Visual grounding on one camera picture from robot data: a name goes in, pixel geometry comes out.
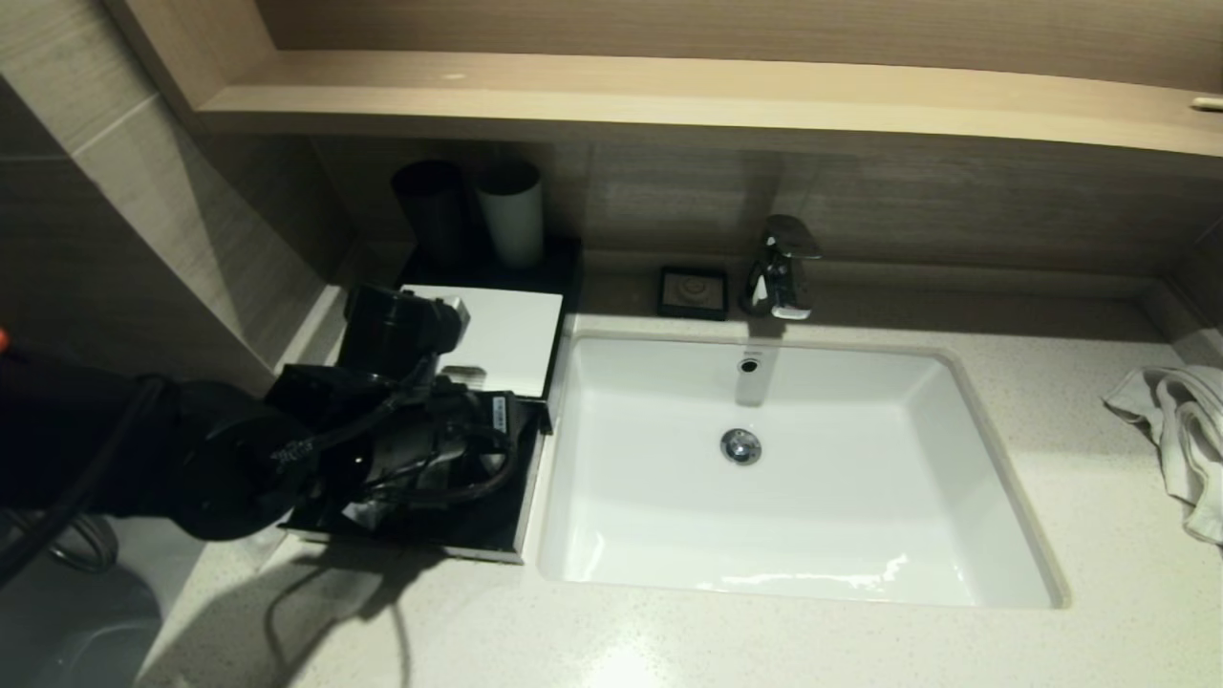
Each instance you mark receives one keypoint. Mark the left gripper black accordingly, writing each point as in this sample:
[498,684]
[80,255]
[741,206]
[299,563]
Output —
[473,420]

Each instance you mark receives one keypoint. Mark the black glossy tray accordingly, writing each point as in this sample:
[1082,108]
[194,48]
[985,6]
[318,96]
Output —
[506,521]

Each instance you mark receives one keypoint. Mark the black cup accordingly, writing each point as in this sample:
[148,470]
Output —
[430,205]

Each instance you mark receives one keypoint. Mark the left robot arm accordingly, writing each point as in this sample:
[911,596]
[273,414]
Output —
[191,449]

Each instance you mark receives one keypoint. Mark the white glossy tray surface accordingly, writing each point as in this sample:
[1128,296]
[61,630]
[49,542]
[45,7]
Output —
[516,334]

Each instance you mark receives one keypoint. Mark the pale grey cup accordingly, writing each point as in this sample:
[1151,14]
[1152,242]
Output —
[513,220]

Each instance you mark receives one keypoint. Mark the black square soap dish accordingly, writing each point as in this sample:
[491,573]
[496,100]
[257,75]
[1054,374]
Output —
[692,292]

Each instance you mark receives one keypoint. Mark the chrome sink drain stopper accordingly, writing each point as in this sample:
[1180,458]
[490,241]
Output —
[740,446]

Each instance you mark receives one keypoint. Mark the chrome faucet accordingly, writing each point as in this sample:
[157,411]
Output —
[779,277]

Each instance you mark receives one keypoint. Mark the white ceramic sink basin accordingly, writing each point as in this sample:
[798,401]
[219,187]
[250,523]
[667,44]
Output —
[812,516]

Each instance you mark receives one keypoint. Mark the light wooden shelf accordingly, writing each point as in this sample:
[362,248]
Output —
[764,100]

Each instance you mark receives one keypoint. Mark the grey round bin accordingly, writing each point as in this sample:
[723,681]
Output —
[76,631]

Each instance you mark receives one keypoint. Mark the crumpled white towel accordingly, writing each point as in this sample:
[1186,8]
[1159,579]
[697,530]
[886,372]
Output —
[1190,430]

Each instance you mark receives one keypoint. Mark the small white shelf item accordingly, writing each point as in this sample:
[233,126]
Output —
[1206,105]

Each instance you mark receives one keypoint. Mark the white plastic device corner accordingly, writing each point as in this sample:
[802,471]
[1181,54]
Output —
[455,313]

